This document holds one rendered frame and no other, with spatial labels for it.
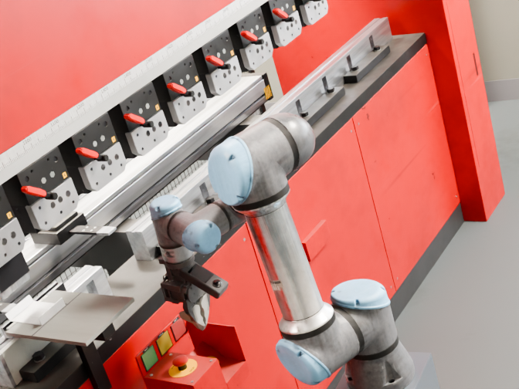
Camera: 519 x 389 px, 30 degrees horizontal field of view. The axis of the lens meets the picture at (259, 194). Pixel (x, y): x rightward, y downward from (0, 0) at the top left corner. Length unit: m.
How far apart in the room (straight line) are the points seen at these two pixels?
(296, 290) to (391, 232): 1.80
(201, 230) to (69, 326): 0.39
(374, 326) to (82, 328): 0.67
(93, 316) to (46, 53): 0.65
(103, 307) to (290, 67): 2.25
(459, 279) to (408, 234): 0.28
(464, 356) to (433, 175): 0.86
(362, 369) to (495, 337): 1.51
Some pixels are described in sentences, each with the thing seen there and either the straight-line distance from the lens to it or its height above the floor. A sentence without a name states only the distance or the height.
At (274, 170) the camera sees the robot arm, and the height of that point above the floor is 1.35.
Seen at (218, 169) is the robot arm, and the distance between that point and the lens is 1.81.
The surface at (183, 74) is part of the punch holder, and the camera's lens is 2.81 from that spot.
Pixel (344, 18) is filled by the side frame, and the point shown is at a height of 0.97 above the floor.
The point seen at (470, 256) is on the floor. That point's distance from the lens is 4.05.
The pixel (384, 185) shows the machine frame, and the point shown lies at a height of 0.50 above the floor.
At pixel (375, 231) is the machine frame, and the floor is 0.39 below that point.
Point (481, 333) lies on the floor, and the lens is 3.59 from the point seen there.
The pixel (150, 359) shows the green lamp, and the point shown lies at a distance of 2.42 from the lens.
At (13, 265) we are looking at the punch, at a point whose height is 1.12.
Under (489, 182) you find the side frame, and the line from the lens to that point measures 4.30.
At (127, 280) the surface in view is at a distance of 2.66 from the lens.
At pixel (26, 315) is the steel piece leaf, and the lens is 2.41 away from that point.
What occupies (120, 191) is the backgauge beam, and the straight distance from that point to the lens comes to 2.99.
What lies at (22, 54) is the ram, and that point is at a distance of 2.38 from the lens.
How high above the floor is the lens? 2.04
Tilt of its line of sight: 24 degrees down
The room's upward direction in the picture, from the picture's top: 17 degrees counter-clockwise
